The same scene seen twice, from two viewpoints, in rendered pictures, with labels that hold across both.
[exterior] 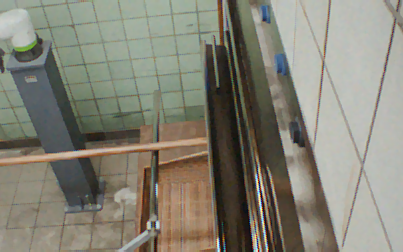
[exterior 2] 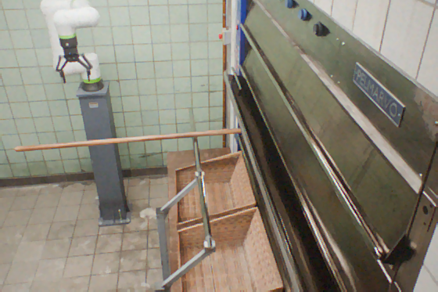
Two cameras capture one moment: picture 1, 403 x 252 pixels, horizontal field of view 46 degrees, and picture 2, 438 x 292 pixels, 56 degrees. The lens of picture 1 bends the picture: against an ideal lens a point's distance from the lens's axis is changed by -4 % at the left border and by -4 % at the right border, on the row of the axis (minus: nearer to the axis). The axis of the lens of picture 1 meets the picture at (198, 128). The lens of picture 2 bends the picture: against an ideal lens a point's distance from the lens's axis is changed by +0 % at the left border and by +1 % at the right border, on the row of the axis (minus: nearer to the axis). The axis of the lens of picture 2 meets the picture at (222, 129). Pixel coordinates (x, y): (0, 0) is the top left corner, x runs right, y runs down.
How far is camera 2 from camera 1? 0.80 m
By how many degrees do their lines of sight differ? 16
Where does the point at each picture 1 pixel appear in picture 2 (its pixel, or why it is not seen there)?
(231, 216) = (259, 147)
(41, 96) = (98, 120)
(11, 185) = (51, 209)
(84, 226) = (116, 235)
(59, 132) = (107, 151)
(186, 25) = (200, 85)
